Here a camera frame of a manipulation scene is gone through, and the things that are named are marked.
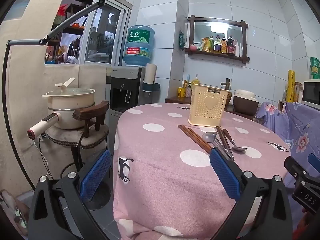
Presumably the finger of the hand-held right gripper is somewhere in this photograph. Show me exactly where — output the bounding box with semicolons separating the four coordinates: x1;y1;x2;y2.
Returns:
307;153;320;173
284;156;312;180

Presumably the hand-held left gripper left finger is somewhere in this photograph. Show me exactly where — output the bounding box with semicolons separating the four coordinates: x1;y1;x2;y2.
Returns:
28;149;113;240

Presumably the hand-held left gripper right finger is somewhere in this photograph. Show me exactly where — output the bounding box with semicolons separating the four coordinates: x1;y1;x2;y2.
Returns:
209;147;293;240

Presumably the metal spoon with brown handle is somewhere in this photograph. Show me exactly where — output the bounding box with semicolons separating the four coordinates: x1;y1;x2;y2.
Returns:
222;129;248;152

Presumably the dark wooden chopstick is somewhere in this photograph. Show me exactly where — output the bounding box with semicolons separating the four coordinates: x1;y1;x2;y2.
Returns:
216;126;232;159
218;126;235;161

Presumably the translucent grey plastic spoon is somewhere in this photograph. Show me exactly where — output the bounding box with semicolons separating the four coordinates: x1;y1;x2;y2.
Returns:
202;131;233;157

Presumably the brown wooden chopstick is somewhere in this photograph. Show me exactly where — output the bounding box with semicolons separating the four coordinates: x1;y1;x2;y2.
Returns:
188;128;212;149
179;124;212;152
178;125;210;154
189;127;214;147

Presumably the cream perforated utensil holder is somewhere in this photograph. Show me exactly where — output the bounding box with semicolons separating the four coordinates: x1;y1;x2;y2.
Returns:
188;84;229;127

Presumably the purple floral cloth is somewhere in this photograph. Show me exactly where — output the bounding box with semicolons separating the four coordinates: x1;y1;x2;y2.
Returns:
256;102;320;188

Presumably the pink polka dot tablecloth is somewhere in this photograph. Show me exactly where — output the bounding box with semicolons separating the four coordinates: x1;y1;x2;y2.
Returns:
112;102;292;240

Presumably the dark wooden chair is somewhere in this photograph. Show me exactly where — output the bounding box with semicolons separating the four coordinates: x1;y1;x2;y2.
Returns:
46;101;112;210

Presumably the white microwave oven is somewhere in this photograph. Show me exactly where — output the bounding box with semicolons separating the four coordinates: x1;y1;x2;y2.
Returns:
301;79;320;108

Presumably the cream cooking pot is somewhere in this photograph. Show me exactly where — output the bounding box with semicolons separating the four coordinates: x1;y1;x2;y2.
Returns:
27;89;96;140

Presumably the brown and white container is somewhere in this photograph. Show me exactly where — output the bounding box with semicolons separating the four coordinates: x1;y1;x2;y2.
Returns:
233;89;260;115

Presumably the yellow wrapped roll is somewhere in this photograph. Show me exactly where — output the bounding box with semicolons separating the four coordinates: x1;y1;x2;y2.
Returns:
287;70;296;103

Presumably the glass pot lid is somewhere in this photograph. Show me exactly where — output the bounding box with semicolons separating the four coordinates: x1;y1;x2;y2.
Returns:
46;77;95;98

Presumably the silver black water dispenser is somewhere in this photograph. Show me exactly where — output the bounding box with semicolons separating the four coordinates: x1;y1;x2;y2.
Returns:
109;66;146;114

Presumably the teal paper roll holder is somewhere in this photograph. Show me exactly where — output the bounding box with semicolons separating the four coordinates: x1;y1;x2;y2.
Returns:
142;82;161;92

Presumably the beige cloth cover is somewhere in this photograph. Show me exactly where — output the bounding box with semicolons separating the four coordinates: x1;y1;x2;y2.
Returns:
41;64;108;100

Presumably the white paper towel roll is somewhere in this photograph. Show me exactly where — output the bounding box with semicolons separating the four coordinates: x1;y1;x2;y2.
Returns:
144;63;157;84

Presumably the blue water jug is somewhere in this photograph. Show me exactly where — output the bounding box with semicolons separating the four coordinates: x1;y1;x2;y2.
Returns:
122;25;155;67

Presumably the row of condiment bottles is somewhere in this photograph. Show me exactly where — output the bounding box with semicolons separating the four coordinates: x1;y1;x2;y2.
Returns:
201;34;243;57

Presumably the cluttered storage shelf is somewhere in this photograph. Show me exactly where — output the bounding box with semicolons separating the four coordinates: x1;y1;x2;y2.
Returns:
45;2;87;65

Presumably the wooden framed mirror shelf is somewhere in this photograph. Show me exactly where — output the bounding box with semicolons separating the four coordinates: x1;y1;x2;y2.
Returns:
185;15;250;64

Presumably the black cable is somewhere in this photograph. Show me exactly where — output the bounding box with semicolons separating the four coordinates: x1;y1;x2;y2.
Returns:
60;130;87;179

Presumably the white cable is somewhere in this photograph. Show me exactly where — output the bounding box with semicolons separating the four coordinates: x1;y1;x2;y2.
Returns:
32;140;54;179

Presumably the aluminium frame window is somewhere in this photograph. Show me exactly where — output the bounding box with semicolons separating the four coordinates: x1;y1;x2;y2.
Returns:
82;1;132;67

